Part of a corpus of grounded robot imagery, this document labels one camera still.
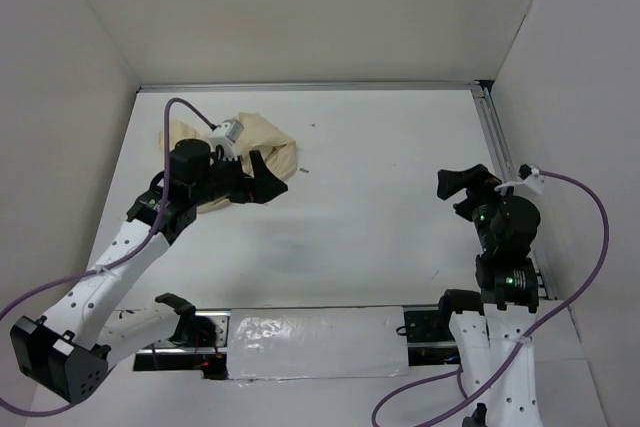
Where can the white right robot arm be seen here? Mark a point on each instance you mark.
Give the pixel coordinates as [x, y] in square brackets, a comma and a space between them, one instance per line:
[490, 325]

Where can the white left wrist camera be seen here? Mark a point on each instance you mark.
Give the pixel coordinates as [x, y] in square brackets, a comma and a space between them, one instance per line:
[223, 140]

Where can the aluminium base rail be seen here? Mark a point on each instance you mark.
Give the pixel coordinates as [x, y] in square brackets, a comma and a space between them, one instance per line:
[429, 343]

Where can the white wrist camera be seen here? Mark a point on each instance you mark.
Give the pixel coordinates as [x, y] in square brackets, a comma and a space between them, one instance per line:
[529, 177]
[223, 140]

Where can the cream yellow jacket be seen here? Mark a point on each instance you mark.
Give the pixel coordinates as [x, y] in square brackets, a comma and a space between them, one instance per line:
[277, 148]

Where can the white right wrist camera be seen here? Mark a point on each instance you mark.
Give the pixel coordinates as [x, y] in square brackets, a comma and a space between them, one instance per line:
[529, 177]

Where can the aluminium frame rail right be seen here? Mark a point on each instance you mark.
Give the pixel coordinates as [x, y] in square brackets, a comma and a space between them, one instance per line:
[505, 168]

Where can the aluminium frame rail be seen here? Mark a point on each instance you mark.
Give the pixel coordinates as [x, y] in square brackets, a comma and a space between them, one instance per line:
[505, 168]
[314, 86]

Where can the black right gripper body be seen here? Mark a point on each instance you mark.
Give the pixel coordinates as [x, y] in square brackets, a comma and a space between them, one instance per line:
[485, 198]

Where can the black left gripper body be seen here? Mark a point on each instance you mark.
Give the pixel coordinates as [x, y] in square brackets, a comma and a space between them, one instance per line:
[225, 180]

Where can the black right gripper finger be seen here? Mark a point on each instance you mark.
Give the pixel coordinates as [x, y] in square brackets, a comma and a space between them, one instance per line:
[465, 209]
[451, 182]

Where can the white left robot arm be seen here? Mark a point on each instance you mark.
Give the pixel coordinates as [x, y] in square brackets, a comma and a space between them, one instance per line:
[71, 348]

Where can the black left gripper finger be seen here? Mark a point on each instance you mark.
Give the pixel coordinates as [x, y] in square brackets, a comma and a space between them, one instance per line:
[264, 189]
[261, 172]

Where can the white tape sheet cover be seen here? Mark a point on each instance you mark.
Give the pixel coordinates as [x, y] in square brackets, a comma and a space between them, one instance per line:
[324, 343]

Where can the aluminium frame rail back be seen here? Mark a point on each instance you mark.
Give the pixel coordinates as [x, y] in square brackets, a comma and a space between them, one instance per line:
[314, 86]

